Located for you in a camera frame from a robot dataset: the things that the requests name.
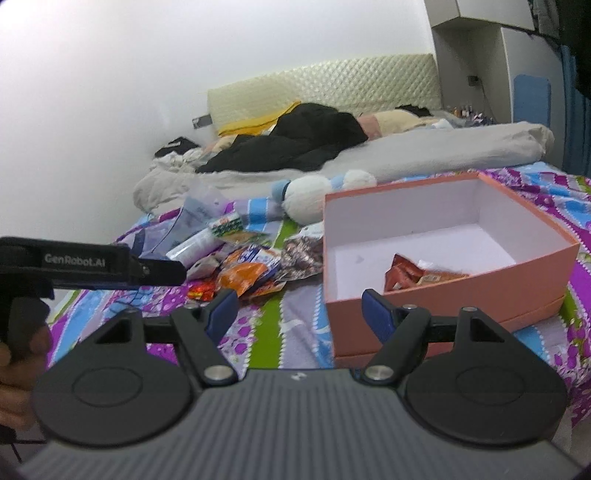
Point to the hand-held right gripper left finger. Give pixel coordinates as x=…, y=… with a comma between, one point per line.
x=224, y=308

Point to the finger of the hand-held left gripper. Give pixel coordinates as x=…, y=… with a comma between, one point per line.
x=161, y=272

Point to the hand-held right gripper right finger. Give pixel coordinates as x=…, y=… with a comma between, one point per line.
x=376, y=310

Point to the red snack packet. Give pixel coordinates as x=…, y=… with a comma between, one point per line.
x=415, y=274

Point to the pink cardboard box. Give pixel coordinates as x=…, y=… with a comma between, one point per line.
x=461, y=295

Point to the person's left hand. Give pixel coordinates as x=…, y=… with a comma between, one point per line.
x=16, y=397

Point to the orange snack packet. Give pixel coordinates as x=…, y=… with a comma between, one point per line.
x=244, y=277

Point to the silver white tube packet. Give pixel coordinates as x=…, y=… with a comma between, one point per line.
x=194, y=247

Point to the small white packet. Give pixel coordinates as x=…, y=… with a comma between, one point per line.
x=203, y=268

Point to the clear plastic zip bag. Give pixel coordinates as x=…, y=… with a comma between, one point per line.
x=184, y=217

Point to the colourful printed bedsheet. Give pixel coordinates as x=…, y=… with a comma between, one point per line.
x=295, y=318

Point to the green white snack packet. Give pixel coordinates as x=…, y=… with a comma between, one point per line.
x=225, y=225

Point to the brown patterned snack packet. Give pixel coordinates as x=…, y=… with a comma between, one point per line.
x=302, y=254

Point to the pile of light clothes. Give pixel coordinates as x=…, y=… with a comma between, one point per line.
x=180, y=157

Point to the white blue plush toy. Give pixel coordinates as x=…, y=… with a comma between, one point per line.
x=307, y=194

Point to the grey blanket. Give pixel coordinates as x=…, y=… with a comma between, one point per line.
x=415, y=152

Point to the yellow cloth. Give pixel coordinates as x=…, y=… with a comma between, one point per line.
x=249, y=122

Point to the black jacket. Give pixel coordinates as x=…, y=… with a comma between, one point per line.
x=295, y=138

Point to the beige pink pillow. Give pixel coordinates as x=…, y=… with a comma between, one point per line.
x=397, y=121

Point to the row of small bottles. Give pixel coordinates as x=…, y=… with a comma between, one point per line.
x=468, y=113

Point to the cream quilted headboard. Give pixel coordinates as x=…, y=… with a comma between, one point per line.
x=332, y=83

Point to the blue panel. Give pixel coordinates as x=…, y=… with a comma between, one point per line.
x=532, y=98

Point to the white cabinet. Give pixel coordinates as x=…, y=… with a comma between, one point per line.
x=480, y=55

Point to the dark blue curtain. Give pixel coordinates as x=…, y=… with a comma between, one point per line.
x=575, y=92

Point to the wall socket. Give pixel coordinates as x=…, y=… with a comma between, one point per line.
x=202, y=122

